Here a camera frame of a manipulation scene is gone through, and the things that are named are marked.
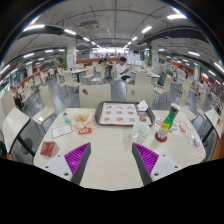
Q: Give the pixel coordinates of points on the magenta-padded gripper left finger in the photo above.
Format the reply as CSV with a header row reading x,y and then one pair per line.
x,y
77,158

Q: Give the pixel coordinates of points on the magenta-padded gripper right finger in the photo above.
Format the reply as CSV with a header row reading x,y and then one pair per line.
x,y
146,158

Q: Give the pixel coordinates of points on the green drink bottle yellow label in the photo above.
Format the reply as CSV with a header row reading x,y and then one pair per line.
x,y
166,121

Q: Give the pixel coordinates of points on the flat round red coaster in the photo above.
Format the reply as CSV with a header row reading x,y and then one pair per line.
x,y
159,139

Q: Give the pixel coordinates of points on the white polka dot mug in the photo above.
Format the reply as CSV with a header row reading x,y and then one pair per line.
x,y
141,131

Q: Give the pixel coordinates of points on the small red sauce packet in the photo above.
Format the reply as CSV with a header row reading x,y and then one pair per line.
x,y
85,130
182,128

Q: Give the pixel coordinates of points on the red pouch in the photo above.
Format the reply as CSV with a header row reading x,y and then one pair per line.
x,y
48,148

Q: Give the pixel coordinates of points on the white printed card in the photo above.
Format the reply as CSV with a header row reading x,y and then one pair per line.
x,y
62,130

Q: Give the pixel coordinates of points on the crumpled food wrapper bag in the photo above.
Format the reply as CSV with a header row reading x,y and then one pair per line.
x,y
81,118

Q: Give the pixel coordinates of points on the small clear sanitizer bottle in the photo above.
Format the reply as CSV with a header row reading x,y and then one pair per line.
x,y
66,119

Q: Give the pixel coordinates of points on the printed paper leaflet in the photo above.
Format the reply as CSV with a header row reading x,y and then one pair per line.
x,y
175,128

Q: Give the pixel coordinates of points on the clear plastic packet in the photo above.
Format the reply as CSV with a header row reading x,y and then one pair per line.
x,y
195,141

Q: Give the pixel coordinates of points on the dark tray with paper liner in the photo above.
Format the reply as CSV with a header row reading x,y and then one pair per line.
x,y
120,113

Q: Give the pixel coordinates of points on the red paper cup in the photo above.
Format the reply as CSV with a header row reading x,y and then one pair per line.
x,y
175,106

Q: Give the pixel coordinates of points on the beige chair with metal legs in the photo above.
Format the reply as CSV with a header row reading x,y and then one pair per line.
x,y
46,103

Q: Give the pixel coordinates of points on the white square side table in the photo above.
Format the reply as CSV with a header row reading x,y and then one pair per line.
x,y
13,125
213,120

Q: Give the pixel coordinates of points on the black bag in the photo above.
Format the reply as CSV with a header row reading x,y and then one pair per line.
x,y
2,149

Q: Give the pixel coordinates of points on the group of beige chairs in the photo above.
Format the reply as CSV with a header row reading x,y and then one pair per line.
x,y
71,78

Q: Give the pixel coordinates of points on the person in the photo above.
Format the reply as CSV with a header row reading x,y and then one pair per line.
x,y
17,101
122,70

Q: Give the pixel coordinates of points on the ceiling air conditioner unit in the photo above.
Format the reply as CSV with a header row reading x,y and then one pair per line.
x,y
89,25

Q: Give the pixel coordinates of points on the ceiling strip lights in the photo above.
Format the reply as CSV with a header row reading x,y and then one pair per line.
x,y
33,27

